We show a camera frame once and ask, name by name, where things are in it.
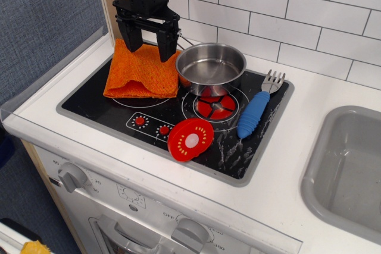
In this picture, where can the black toy stovetop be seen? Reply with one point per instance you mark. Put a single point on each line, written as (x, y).
(148, 122)

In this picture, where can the yellow cloth at corner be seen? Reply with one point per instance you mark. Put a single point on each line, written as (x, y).
(35, 247)

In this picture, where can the grey oven knob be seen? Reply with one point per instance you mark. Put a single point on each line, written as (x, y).
(190, 234)
(72, 177)

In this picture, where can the grey right oven knob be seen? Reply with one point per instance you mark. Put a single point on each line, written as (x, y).
(190, 234)

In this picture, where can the grey sink basin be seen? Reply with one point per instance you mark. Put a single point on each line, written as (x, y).
(341, 185)

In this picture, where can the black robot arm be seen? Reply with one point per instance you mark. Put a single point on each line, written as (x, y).
(134, 16)

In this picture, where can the orange napkin cloth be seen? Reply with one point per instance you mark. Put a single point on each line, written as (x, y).
(141, 74)

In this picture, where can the red toy tomato half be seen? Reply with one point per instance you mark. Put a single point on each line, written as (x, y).
(189, 138)

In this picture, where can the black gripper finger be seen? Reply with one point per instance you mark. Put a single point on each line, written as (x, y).
(131, 35)
(167, 43)

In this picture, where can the stainless steel pot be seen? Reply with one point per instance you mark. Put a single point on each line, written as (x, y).
(210, 69)

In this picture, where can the white toy oven front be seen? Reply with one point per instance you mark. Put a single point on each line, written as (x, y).
(108, 217)

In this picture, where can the grey left oven knob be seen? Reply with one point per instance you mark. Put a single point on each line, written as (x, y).
(72, 177)

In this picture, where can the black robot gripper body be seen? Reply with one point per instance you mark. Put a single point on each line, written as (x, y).
(148, 15)

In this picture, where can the blue handled toy fork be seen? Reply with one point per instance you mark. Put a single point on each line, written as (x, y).
(252, 114)

